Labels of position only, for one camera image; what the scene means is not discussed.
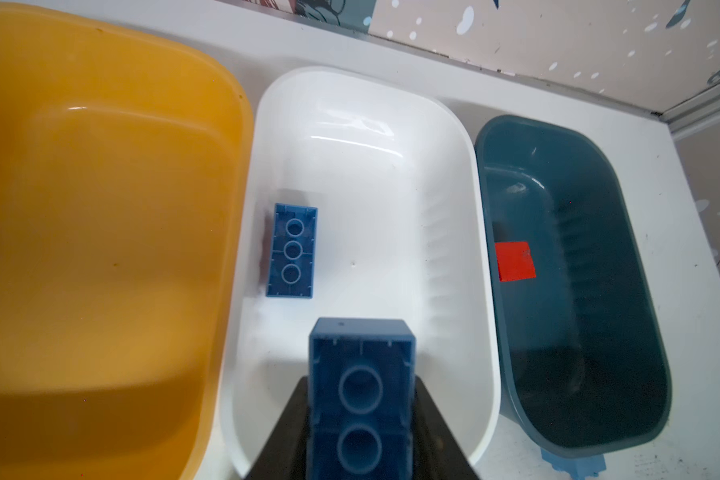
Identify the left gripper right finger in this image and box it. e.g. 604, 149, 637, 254
412, 377, 479, 480

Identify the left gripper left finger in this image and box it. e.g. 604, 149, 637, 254
244, 376, 309, 480

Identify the light blue lego brick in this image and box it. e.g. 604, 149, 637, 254
307, 317, 416, 479

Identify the small light blue lego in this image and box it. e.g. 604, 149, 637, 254
541, 449, 607, 480

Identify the dark teal plastic bin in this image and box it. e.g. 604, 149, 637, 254
475, 115, 672, 458

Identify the red square lego brick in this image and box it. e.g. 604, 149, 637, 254
495, 241, 536, 282

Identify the white plastic bin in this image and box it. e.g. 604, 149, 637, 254
219, 67, 501, 475

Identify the yellow plastic bin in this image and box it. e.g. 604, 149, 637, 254
0, 2, 253, 479

